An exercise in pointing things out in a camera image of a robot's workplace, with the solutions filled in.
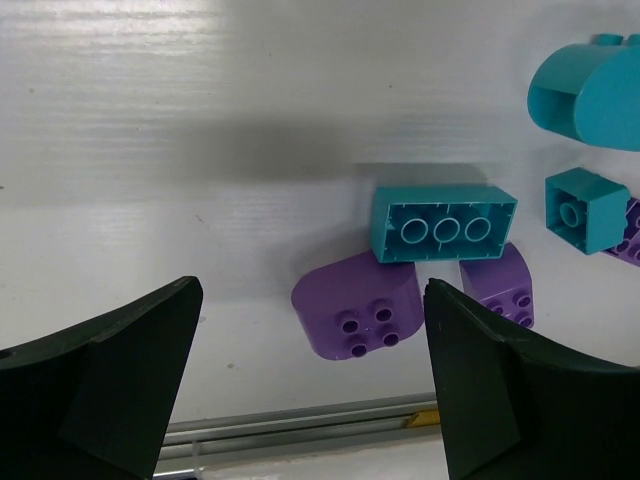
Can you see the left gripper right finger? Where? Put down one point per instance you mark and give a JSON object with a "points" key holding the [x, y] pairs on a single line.
{"points": [[517, 405]]}

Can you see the teal rounded lego brick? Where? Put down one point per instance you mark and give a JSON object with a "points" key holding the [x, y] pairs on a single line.
{"points": [[590, 92]]}

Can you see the teal rectangular lego brick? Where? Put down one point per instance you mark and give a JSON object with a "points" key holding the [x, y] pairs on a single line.
{"points": [[440, 223]]}

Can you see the aluminium front rail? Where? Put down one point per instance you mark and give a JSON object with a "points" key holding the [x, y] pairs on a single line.
{"points": [[191, 447]]}

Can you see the purple rounded lego brick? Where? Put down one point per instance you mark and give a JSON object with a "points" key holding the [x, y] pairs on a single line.
{"points": [[357, 305]]}

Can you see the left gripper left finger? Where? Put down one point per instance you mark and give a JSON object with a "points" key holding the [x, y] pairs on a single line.
{"points": [[94, 400]]}

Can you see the purple studded lego brick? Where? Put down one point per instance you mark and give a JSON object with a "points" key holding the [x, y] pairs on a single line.
{"points": [[629, 249]]}

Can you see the small teal lego cube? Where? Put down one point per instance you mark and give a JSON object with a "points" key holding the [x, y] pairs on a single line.
{"points": [[586, 210]]}

